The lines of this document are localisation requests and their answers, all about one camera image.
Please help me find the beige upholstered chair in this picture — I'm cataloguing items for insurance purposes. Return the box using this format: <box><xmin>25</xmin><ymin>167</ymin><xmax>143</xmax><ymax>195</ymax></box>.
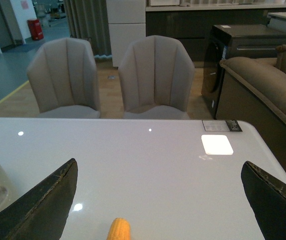
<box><xmin>118</xmin><ymin>35</ymin><xmax>195</xmax><ymax>120</ymax></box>
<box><xmin>27</xmin><ymin>37</ymin><xmax>101</xmax><ymax>119</ymax></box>

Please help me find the yellow corn cob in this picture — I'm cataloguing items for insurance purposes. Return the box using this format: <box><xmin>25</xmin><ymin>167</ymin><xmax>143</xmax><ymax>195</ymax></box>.
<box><xmin>107</xmin><ymin>218</ymin><xmax>131</xmax><ymax>240</ymax></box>

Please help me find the grey curtain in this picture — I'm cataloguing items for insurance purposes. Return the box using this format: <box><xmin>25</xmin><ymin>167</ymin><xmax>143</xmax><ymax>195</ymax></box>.
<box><xmin>63</xmin><ymin>0</ymin><xmax>112</xmax><ymax>56</ymax></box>

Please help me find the black washing machine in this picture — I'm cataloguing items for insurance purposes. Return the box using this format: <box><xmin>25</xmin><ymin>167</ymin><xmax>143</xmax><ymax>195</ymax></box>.
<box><xmin>201</xmin><ymin>24</ymin><xmax>286</xmax><ymax>119</ymax></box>

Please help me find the left beige upholstered chair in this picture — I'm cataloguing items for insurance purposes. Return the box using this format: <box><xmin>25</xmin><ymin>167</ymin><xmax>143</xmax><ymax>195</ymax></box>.
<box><xmin>27</xmin><ymin>37</ymin><xmax>101</xmax><ymax>119</ymax></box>

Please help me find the black and white table sticker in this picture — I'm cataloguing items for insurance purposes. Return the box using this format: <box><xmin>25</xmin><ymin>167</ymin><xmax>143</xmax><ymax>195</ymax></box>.
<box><xmin>202</xmin><ymin>120</ymin><xmax>242</xmax><ymax>132</ymax></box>

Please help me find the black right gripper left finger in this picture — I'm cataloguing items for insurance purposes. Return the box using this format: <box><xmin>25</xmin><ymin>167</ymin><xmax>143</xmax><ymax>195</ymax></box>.
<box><xmin>0</xmin><ymin>158</ymin><xmax>78</xmax><ymax>240</ymax></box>

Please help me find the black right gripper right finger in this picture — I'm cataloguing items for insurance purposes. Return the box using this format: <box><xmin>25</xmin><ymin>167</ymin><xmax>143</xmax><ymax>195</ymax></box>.
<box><xmin>241</xmin><ymin>161</ymin><xmax>286</xmax><ymax>240</ymax></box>

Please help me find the right beige upholstered chair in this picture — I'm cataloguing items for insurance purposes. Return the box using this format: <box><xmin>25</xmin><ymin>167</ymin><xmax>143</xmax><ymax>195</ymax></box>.
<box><xmin>118</xmin><ymin>35</ymin><xmax>195</xmax><ymax>120</ymax></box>

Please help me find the brown sofa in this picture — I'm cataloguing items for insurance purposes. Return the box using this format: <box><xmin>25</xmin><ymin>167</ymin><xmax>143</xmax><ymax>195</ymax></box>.
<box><xmin>216</xmin><ymin>44</ymin><xmax>286</xmax><ymax>172</ymax></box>

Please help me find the red box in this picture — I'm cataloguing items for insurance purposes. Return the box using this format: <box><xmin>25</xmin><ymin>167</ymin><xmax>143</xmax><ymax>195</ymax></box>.
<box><xmin>27</xmin><ymin>18</ymin><xmax>44</xmax><ymax>41</ymax></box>

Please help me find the white drawer cabinet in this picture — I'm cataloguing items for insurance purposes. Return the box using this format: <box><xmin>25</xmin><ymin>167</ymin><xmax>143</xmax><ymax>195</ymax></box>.
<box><xmin>106</xmin><ymin>0</ymin><xmax>146</xmax><ymax>67</ymax></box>

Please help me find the dark kitchen counter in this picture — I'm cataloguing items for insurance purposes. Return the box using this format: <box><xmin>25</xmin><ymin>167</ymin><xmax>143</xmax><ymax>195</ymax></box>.
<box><xmin>146</xmin><ymin>0</ymin><xmax>286</xmax><ymax>63</ymax></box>

